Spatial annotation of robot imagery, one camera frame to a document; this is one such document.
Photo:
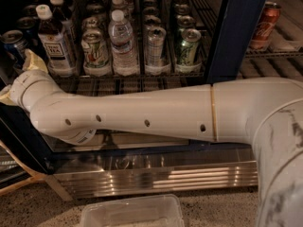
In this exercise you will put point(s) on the brown tea bottle front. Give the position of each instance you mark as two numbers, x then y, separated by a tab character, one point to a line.
55	41

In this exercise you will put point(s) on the clear plastic bin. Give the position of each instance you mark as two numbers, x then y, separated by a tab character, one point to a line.
151	211

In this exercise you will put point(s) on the blue pepsi can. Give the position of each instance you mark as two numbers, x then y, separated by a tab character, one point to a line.
29	27
15	45

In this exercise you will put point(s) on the clear water bottle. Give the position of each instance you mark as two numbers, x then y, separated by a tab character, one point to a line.
119	4
122	40

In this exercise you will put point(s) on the brown tea bottle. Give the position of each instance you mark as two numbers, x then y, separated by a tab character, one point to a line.
55	41
62	12

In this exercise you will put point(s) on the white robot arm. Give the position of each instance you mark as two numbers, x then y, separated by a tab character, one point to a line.
265	113

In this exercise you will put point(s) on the white green soda can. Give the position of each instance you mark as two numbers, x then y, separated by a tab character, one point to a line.
95	49

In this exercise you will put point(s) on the blue fridge door frame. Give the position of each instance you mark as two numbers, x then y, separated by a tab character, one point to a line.
233	32

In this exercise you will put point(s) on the slim silver energy can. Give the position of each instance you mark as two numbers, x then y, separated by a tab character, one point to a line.
155	46

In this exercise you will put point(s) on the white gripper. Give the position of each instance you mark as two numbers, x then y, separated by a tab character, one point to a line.
21	83

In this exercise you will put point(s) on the top wire fridge shelf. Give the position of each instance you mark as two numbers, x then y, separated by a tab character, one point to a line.
281	55

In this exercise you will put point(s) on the wire fridge shelf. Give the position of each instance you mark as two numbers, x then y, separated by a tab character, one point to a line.
120	86
281	55

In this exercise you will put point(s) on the clear water bottle front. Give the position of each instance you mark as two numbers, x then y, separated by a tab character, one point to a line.
122	40

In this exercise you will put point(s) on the red coca cola can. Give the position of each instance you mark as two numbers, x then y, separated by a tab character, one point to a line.
265	25

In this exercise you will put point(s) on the lower wire fridge shelf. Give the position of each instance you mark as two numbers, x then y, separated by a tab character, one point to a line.
120	86

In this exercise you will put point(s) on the steel fridge bottom grille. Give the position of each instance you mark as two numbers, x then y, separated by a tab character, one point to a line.
152	170

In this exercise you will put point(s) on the green soda can front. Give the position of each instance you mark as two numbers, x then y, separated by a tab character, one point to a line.
188	46

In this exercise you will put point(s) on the blue pepsi can front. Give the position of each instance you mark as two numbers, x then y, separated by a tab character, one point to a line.
15	45

